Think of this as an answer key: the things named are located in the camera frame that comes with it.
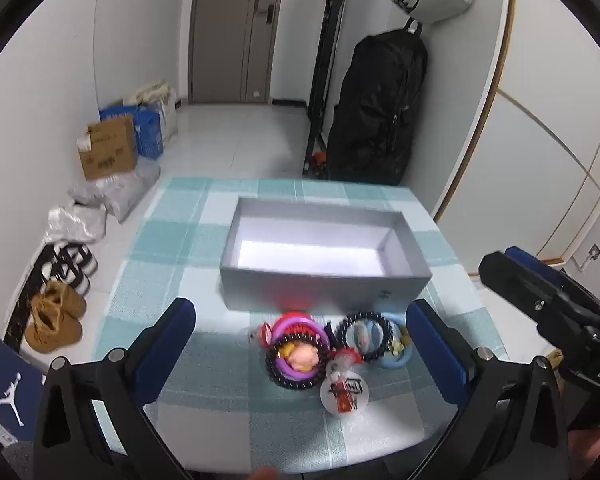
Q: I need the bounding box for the brown shoe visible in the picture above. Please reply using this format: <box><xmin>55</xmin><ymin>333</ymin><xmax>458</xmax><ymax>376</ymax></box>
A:
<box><xmin>32</xmin><ymin>280</ymin><xmax>87</xmax><ymax>318</ymax></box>
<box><xmin>25</xmin><ymin>305</ymin><xmax>83</xmax><ymax>355</ymax></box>

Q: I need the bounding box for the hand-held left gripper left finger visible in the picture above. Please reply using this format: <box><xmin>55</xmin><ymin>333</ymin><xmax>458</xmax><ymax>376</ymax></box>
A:
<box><xmin>32</xmin><ymin>297</ymin><xmax>197</xmax><ymax>480</ymax></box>

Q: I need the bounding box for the grey door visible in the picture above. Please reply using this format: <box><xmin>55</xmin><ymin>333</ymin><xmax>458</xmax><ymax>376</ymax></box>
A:
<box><xmin>187</xmin><ymin>0</ymin><xmax>286</xmax><ymax>106</ymax></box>

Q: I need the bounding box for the pink pig toy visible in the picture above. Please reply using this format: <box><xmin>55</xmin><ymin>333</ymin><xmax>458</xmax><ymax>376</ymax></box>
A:
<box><xmin>282</xmin><ymin>342</ymin><xmax>321</xmax><ymax>373</ymax></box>

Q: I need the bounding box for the grey cardboard box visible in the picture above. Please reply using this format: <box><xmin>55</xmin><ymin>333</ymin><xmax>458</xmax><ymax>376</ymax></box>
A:
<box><xmin>219</xmin><ymin>196</ymin><xmax>432</xmax><ymax>313</ymax></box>

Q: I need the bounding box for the person's right forearm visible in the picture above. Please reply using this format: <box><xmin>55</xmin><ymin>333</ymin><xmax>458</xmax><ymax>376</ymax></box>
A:
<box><xmin>567</xmin><ymin>417</ymin><xmax>600</xmax><ymax>480</ymax></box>

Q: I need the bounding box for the grey plastic bag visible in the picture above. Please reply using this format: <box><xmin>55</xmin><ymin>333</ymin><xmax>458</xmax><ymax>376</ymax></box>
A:
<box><xmin>67</xmin><ymin>160</ymin><xmax>161</xmax><ymax>223</ymax></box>

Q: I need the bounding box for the large black bag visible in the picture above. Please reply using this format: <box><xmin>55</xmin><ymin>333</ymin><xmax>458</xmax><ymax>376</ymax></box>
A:
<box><xmin>326</xmin><ymin>29</ymin><xmax>428</xmax><ymax>186</ymax></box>

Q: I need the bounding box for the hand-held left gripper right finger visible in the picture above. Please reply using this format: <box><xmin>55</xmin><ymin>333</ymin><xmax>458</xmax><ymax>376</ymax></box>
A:
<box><xmin>405</xmin><ymin>299</ymin><xmax>571</xmax><ymax>480</ymax></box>

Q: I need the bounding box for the brown cardboard box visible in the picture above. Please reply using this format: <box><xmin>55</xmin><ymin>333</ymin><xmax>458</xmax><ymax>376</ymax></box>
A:
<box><xmin>76</xmin><ymin>115</ymin><xmax>140</xmax><ymax>181</ymax></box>

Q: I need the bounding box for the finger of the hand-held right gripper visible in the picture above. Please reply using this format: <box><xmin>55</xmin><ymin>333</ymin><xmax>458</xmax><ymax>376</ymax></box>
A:
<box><xmin>504</xmin><ymin>246</ymin><xmax>600</xmax><ymax>313</ymax></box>
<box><xmin>478</xmin><ymin>252</ymin><xmax>563</xmax><ymax>323</ymax></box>

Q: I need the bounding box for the light blue ring bracelet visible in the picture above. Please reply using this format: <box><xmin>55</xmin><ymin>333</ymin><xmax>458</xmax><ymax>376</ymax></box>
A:
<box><xmin>367</xmin><ymin>311</ymin><xmax>413</xmax><ymax>368</ymax></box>

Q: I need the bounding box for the black metal rack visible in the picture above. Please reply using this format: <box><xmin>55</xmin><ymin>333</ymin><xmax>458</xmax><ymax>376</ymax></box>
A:
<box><xmin>302</xmin><ymin>0</ymin><xmax>356</xmax><ymax>178</ymax></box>

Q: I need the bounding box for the white wardrobe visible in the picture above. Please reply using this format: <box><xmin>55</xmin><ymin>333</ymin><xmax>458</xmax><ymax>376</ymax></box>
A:
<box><xmin>432</xmin><ymin>0</ymin><xmax>600</xmax><ymax>281</ymax></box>

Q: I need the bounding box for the white tote bag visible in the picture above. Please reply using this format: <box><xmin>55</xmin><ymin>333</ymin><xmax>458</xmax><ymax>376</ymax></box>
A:
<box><xmin>125</xmin><ymin>80</ymin><xmax>178</xmax><ymax>141</ymax></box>

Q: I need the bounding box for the blue shoe box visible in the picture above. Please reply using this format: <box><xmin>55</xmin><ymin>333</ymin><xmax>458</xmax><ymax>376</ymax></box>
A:
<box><xmin>0</xmin><ymin>339</ymin><xmax>48</xmax><ymax>443</ymax></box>

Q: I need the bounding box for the purple ring bracelet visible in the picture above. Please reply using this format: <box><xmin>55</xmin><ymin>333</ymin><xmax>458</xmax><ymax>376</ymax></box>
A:
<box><xmin>267</xmin><ymin>314</ymin><xmax>331</xmax><ymax>381</ymax></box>

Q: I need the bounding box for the black bead bracelet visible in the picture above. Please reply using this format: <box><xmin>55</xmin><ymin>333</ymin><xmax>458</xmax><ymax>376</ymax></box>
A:
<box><xmin>265</xmin><ymin>332</ymin><xmax>332</xmax><ymax>390</ymax></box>
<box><xmin>336</xmin><ymin>311</ymin><xmax>395</xmax><ymax>362</ymax></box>

